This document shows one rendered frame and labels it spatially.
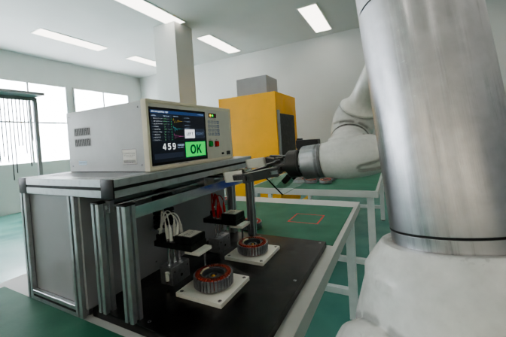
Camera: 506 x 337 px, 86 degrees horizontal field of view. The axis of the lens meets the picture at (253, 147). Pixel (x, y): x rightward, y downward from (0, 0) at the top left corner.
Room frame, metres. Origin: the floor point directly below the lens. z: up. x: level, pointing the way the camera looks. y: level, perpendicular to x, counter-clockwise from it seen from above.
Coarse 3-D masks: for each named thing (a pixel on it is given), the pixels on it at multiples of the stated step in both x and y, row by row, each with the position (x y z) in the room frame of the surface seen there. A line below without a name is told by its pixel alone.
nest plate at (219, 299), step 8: (192, 280) 0.80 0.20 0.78; (240, 280) 0.78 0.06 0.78; (248, 280) 0.79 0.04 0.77; (184, 288) 0.75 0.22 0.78; (192, 288) 0.75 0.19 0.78; (232, 288) 0.74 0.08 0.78; (240, 288) 0.75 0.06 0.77; (184, 296) 0.72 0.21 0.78; (192, 296) 0.71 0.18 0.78; (200, 296) 0.71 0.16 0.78; (208, 296) 0.70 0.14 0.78; (216, 296) 0.70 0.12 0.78; (224, 296) 0.70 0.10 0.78; (232, 296) 0.71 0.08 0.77; (208, 304) 0.68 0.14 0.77; (216, 304) 0.67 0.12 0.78; (224, 304) 0.68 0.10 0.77
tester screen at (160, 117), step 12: (156, 120) 0.78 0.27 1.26; (168, 120) 0.83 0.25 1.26; (180, 120) 0.87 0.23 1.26; (192, 120) 0.92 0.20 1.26; (156, 132) 0.78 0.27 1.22; (168, 132) 0.82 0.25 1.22; (180, 132) 0.87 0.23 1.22; (204, 132) 0.98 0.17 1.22; (156, 144) 0.78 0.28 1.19; (180, 144) 0.87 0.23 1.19; (192, 156) 0.91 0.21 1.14
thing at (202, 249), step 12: (156, 240) 0.83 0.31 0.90; (168, 240) 0.81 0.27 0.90; (180, 240) 0.78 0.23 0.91; (192, 240) 0.76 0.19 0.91; (204, 240) 0.81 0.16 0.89; (168, 252) 0.81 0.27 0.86; (180, 252) 0.85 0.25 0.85; (192, 252) 0.76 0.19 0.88; (204, 252) 0.77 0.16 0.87; (168, 264) 0.81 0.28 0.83
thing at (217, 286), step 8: (216, 264) 0.81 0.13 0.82; (224, 264) 0.81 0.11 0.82; (200, 272) 0.76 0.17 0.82; (208, 272) 0.79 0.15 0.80; (216, 272) 0.78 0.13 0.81; (224, 272) 0.76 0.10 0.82; (232, 272) 0.76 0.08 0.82; (200, 280) 0.73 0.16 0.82; (208, 280) 0.72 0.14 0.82; (216, 280) 0.72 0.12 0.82; (224, 280) 0.73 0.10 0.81; (232, 280) 0.75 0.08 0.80; (200, 288) 0.72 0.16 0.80; (208, 288) 0.71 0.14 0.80; (216, 288) 0.71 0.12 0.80; (224, 288) 0.73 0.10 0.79
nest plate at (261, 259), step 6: (270, 246) 1.01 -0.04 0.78; (276, 246) 1.01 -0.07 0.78; (234, 252) 0.98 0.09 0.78; (270, 252) 0.96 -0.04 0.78; (228, 258) 0.94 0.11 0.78; (234, 258) 0.93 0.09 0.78; (240, 258) 0.93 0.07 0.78; (246, 258) 0.92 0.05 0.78; (252, 258) 0.92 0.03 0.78; (258, 258) 0.92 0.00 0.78; (264, 258) 0.91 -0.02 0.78; (252, 264) 0.90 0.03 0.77; (258, 264) 0.89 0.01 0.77; (264, 264) 0.89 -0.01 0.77
